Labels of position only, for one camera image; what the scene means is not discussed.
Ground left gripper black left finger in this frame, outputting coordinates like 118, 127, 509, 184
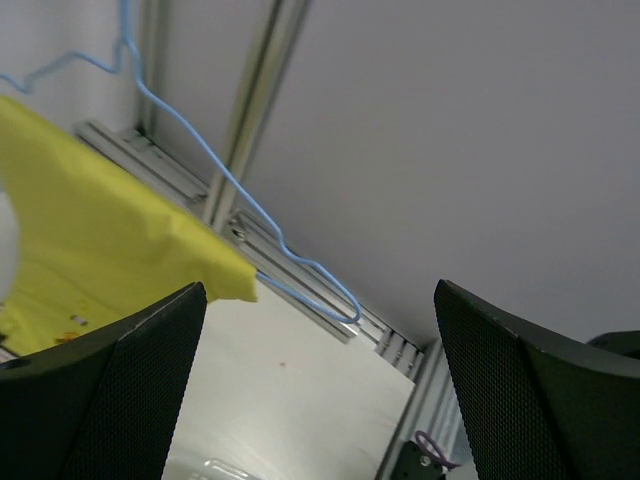
1, 283, 207, 479

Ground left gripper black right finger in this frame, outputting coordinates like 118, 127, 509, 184
434, 280, 639, 479

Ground yellow trousers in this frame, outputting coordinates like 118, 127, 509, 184
1, 97, 257, 356

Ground blue hanger of yellow trousers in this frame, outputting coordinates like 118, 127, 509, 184
1, 0, 362, 325

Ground white plastic basket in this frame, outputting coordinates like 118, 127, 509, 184
161, 456, 259, 480

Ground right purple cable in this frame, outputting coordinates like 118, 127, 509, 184
414, 430, 461, 469

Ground aluminium frame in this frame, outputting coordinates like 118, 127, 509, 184
78, 1, 475, 479

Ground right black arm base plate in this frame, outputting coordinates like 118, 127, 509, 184
389, 441, 446, 480

